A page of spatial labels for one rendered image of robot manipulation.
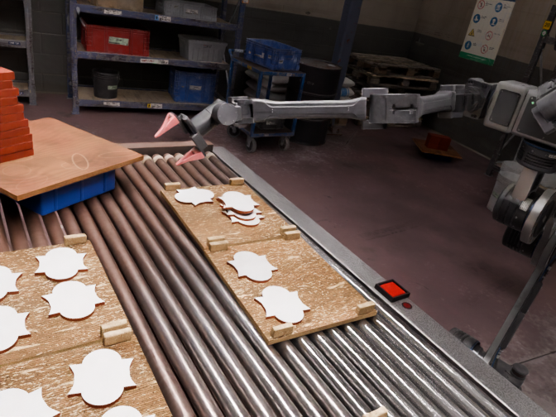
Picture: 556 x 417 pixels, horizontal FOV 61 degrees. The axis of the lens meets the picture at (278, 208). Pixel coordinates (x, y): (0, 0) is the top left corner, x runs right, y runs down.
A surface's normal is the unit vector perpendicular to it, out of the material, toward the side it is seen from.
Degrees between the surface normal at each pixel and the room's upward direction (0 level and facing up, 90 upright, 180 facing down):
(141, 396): 0
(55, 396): 0
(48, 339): 0
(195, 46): 96
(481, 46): 90
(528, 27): 90
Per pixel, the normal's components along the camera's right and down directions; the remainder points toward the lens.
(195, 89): 0.37, 0.48
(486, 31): -0.89, 0.06
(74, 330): 0.17, -0.88
